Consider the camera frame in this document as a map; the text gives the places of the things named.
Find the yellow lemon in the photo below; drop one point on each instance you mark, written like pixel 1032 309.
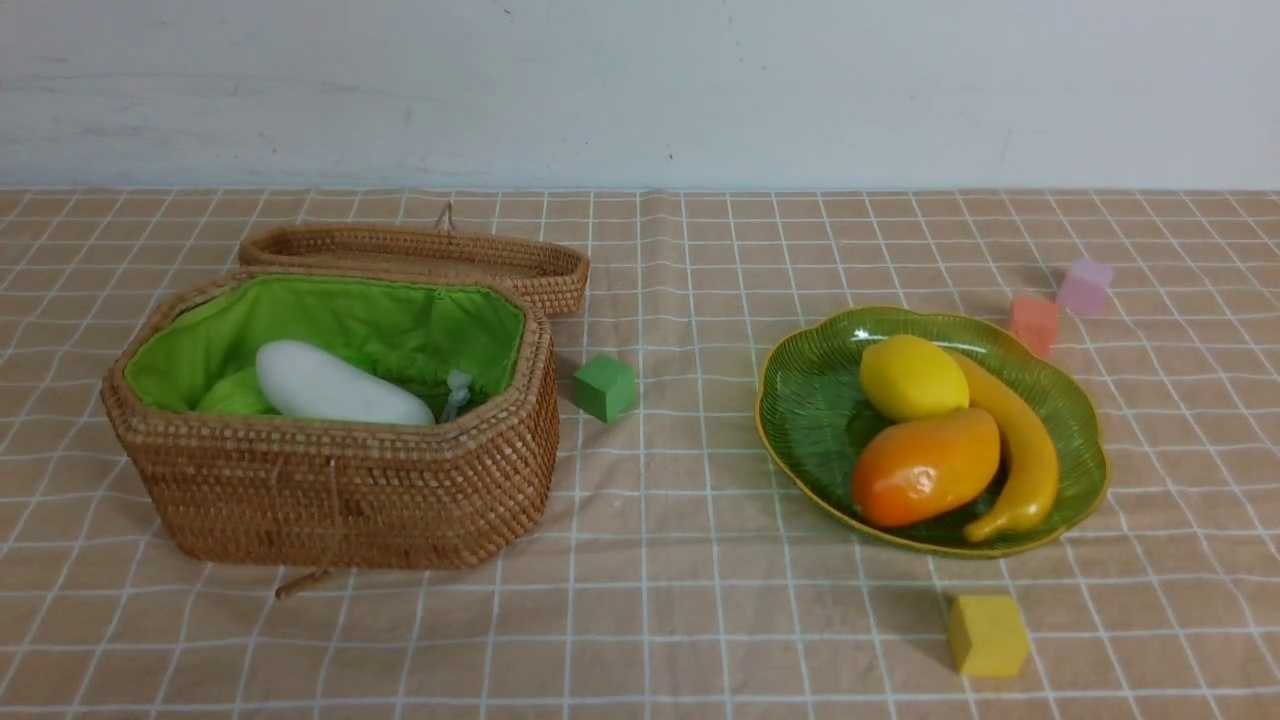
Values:
pixel 906 378

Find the orange yellow mango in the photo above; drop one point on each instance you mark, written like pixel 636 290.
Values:
pixel 918 470

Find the white radish with green leaves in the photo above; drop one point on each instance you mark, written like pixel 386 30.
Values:
pixel 304 380

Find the yellow banana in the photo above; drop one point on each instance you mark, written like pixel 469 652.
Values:
pixel 1032 463

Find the green chayote gourd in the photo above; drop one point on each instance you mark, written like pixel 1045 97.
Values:
pixel 239 394

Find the green foam cube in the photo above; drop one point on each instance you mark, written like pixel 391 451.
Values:
pixel 604 387

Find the woven wicker basket lid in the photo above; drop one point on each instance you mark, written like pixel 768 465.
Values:
pixel 551 277

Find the green glass leaf plate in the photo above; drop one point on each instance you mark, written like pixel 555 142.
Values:
pixel 814 421

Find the woven wicker basket green lining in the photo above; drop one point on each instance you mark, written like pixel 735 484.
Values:
pixel 271 490

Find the orange foam cube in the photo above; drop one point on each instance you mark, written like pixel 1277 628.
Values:
pixel 1034 322

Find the yellow foam cube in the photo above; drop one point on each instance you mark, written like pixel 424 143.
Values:
pixel 987 635

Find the pink foam cube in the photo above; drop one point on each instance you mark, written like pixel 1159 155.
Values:
pixel 1084 288

